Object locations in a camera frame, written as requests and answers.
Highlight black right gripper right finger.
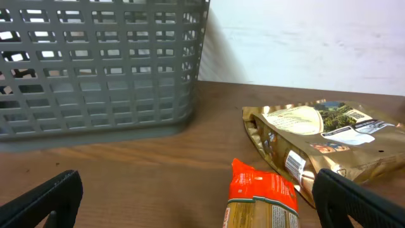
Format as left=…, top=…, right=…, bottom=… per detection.
left=312, top=168, right=404, bottom=228

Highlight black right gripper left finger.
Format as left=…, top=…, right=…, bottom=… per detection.
left=1, top=170, right=84, bottom=228

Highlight gold foil pouch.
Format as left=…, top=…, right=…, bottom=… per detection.
left=242, top=99, right=404, bottom=204

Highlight orange pasta packet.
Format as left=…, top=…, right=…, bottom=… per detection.
left=222, top=158, right=300, bottom=228

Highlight grey plastic lattice basket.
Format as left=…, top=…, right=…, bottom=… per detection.
left=1, top=0, right=209, bottom=152

